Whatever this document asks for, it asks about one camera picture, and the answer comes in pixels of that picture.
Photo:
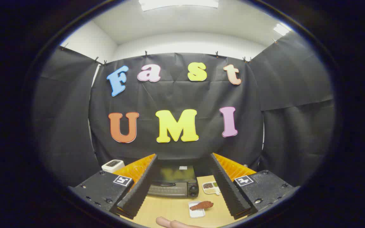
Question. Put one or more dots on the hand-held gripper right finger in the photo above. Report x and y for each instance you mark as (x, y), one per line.
(228, 190)

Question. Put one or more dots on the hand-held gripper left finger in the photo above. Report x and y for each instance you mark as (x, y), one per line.
(141, 190)

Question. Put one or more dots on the brown meat slice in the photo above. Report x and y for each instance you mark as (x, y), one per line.
(203, 205)

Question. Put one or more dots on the black toaster oven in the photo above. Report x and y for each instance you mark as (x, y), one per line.
(173, 190)

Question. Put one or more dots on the white bread toaster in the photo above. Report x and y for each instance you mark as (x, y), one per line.
(112, 164)

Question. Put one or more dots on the white divided dish with beans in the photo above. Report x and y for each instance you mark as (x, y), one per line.
(209, 190)

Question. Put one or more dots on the white rectangular tray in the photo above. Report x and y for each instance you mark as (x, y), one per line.
(196, 214)

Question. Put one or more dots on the small ceiling light panel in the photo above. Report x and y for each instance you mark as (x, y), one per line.
(281, 29)

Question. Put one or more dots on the large ceiling light panel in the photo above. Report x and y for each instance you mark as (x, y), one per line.
(177, 3)

